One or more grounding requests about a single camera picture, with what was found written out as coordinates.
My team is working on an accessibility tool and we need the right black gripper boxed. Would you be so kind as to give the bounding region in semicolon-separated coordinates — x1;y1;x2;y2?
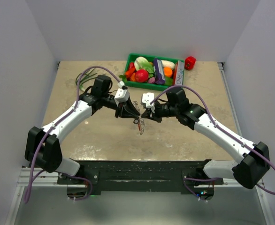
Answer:
141;101;179;123

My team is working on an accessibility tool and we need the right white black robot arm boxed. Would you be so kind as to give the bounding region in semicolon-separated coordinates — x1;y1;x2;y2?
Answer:
141;87;270;189

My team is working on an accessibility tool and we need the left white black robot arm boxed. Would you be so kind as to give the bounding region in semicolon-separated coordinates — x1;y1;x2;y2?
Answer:
24;75;140;184

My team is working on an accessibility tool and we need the orange carrot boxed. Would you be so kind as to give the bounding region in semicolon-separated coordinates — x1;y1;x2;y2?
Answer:
130;73;136;82

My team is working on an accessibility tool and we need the purple sweet potato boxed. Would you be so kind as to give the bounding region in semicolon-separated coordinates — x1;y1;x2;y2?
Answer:
147;77;155;84

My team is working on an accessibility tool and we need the red chili pepper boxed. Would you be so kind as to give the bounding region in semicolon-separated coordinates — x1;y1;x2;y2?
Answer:
125;62;136;79

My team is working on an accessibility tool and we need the red apple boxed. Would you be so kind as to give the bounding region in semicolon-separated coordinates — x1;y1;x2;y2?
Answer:
135;69;148;83

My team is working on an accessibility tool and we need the green vegetable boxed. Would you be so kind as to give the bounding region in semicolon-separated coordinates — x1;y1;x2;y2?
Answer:
164;77;173;87

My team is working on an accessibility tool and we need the purple white box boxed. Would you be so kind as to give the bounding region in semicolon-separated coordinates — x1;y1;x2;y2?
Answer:
153;58;165;85

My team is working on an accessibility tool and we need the red grey box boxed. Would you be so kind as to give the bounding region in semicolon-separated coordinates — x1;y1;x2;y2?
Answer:
173;61;184;85

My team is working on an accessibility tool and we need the orange fruit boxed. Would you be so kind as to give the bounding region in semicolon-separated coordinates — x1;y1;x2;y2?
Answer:
163;67;173;77

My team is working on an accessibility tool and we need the white green cabbage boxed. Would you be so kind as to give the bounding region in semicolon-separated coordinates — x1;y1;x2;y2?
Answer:
134;56;154;74

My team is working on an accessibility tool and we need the green spring onion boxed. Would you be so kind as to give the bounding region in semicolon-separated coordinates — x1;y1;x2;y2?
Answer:
75;69;98;92

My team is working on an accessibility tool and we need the white radish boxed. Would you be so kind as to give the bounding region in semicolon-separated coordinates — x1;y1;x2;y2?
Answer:
161;60;175;70

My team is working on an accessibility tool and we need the red bell pepper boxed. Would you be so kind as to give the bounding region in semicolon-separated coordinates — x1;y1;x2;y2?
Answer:
184;56;197;70

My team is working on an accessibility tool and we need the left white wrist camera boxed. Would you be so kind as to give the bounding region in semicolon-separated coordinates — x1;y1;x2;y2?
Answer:
114;81;130;105

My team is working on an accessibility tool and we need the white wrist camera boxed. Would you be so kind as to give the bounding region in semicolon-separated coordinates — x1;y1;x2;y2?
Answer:
114;81;130;105
141;92;155;113

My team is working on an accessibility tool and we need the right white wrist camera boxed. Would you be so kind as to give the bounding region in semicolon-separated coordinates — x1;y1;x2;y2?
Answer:
141;92;155;113

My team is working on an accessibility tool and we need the black base frame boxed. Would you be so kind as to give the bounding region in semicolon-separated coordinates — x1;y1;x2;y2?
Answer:
28;159;248;196

